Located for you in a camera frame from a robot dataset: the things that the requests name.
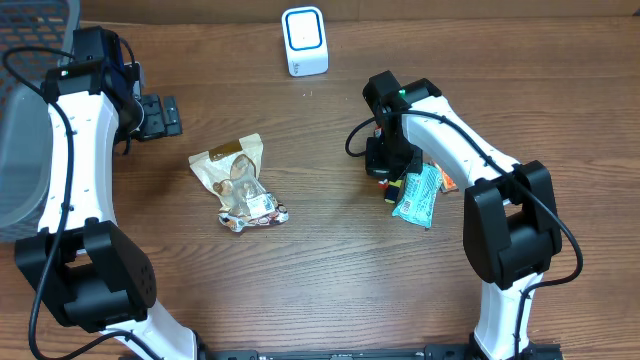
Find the yellow black battery tube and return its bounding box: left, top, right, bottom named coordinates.
left=384, top=179, right=403, bottom=204

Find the teal tissue packet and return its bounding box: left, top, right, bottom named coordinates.
left=392, top=164, right=442, bottom=228

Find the orange Kleenex tissue pack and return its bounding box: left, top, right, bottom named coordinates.
left=432, top=162, right=458, bottom=193

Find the beige brown snack bag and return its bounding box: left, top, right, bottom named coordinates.
left=188, top=133, right=289, bottom=233

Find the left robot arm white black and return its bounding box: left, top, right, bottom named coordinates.
left=15, top=26, right=207, bottom=359

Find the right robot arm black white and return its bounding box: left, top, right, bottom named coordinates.
left=361, top=71, right=562, bottom=359

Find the white barcode scanner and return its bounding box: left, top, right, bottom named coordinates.
left=281, top=6, right=329, bottom=77

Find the grey plastic mesh basket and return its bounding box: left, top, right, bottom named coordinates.
left=1, top=0, right=80, bottom=243

